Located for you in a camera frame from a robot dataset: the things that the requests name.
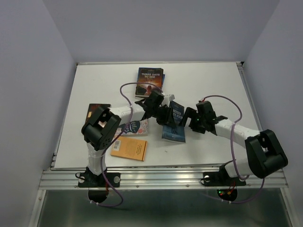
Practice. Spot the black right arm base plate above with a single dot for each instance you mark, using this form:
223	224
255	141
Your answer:
216	179

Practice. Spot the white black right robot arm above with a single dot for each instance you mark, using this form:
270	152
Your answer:
264	153

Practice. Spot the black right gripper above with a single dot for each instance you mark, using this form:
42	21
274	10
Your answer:
190	112

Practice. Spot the Three Days to See book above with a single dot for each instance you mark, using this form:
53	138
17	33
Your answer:
148	80

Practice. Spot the orange back cover book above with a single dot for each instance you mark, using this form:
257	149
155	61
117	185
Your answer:
129	148

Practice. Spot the brown book under left arm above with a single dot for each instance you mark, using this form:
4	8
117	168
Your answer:
93	107

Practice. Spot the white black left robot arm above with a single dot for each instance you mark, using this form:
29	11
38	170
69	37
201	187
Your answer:
99	134

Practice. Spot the Nineteen Eighty-Four blue book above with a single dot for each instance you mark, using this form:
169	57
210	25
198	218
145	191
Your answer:
176	134

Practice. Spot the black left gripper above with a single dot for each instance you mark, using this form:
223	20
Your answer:
165	120

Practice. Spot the aluminium table frame rail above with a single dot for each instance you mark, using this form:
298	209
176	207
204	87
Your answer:
167	164

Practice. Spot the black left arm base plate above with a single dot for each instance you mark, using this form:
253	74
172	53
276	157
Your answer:
88	180

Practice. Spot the Little Women floral book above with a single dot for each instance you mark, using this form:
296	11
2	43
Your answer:
133	128

